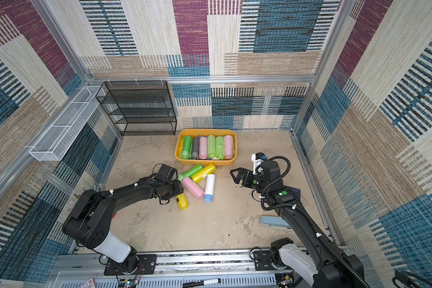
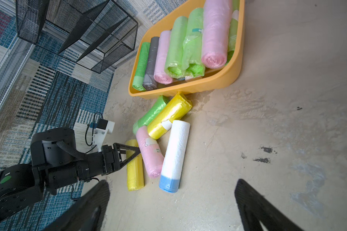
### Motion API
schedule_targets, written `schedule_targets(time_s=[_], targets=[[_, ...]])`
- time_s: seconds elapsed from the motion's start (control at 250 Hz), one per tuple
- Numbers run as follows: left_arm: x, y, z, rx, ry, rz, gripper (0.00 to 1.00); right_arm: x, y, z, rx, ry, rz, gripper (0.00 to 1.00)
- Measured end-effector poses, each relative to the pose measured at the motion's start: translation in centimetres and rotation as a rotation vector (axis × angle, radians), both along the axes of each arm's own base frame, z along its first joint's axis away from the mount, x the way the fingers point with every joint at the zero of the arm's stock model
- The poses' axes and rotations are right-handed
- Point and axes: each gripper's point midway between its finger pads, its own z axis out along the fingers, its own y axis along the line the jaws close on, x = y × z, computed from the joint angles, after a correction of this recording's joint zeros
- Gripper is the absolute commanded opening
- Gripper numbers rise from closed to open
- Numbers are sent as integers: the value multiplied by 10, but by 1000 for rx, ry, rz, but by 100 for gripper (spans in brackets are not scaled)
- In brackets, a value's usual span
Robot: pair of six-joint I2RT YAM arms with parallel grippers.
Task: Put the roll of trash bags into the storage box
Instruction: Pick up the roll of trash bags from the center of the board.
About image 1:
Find light green roll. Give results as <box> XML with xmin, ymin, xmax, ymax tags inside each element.
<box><xmin>216</xmin><ymin>136</ymin><xmax>225</xmax><ymax>160</ymax></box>
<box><xmin>207</xmin><ymin>134</ymin><xmax>216</xmax><ymax>158</ymax></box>

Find pink roll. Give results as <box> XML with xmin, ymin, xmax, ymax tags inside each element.
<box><xmin>224</xmin><ymin>135</ymin><xmax>234</xmax><ymax>160</ymax></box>
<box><xmin>199</xmin><ymin>136</ymin><xmax>208</xmax><ymax>160</ymax></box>
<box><xmin>181</xmin><ymin>177</ymin><xmax>205</xmax><ymax>199</ymax></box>

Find grey roll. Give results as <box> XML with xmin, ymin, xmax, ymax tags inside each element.
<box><xmin>190</xmin><ymin>136</ymin><xmax>200</xmax><ymax>160</ymax></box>

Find dark green roll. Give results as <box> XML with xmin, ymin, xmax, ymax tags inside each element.
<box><xmin>180</xmin><ymin>136</ymin><xmax>193</xmax><ymax>160</ymax></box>

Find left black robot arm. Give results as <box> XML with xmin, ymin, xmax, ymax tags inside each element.
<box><xmin>62</xmin><ymin>164</ymin><xmax>183</xmax><ymax>276</ymax></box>

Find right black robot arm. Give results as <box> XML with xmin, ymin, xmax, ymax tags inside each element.
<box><xmin>230</xmin><ymin>156</ymin><xmax>369</xmax><ymax>288</ymax></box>

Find white roll blue end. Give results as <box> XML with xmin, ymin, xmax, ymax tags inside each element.
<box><xmin>204</xmin><ymin>174</ymin><xmax>216</xmax><ymax>203</ymax></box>

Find yellow roll near box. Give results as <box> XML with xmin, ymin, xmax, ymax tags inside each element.
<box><xmin>191</xmin><ymin>164</ymin><xmax>216</xmax><ymax>183</ymax></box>

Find green roll near box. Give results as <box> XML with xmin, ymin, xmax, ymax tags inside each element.
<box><xmin>178</xmin><ymin>164</ymin><xmax>203</xmax><ymax>181</ymax></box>

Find yellow plastic storage box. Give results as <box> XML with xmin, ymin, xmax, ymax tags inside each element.
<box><xmin>175</xmin><ymin>128</ymin><xmax>238</xmax><ymax>166</ymax></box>

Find small yellow roll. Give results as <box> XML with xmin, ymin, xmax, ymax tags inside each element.
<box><xmin>176</xmin><ymin>193</ymin><xmax>189</xmax><ymax>210</ymax></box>

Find dark blue notebook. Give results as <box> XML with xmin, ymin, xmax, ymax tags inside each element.
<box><xmin>288</xmin><ymin>187</ymin><xmax>301</xmax><ymax>200</ymax></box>

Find light blue stapler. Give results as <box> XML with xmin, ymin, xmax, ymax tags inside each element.
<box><xmin>259</xmin><ymin>216</ymin><xmax>292</xmax><ymax>230</ymax></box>

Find black marker pen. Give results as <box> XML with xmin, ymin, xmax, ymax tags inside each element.
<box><xmin>182</xmin><ymin>278</ymin><xmax>222</xmax><ymax>288</ymax></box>

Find black mesh shelf rack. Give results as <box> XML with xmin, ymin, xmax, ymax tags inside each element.
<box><xmin>96</xmin><ymin>80</ymin><xmax>177</xmax><ymax>136</ymax></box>

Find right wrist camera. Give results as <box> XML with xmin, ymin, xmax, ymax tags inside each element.
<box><xmin>252</xmin><ymin>152</ymin><xmax>268</xmax><ymax>175</ymax></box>

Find white wire wall basket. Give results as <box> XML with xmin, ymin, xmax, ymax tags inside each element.
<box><xmin>30</xmin><ymin>86</ymin><xmax>100</xmax><ymax>162</ymax></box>

